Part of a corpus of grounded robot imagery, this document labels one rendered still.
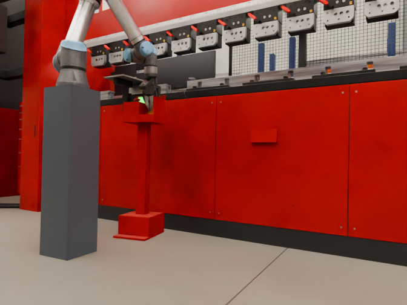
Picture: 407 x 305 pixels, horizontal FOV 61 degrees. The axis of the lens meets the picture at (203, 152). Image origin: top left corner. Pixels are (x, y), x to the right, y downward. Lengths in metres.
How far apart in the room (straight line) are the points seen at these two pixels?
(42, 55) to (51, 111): 1.47
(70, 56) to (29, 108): 1.50
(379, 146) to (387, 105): 0.19
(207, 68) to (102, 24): 0.90
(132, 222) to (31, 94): 1.59
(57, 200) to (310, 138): 1.24
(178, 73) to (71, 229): 1.82
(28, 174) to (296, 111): 2.21
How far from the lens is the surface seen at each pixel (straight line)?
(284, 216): 1.87
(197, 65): 2.96
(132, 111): 2.04
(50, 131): 1.71
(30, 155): 3.14
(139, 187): 2.06
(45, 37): 3.21
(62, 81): 1.71
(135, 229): 2.02
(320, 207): 1.82
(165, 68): 3.16
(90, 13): 2.00
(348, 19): 2.02
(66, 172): 1.62
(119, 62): 2.76
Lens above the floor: 0.46
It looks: 1 degrees up
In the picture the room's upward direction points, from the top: 1 degrees clockwise
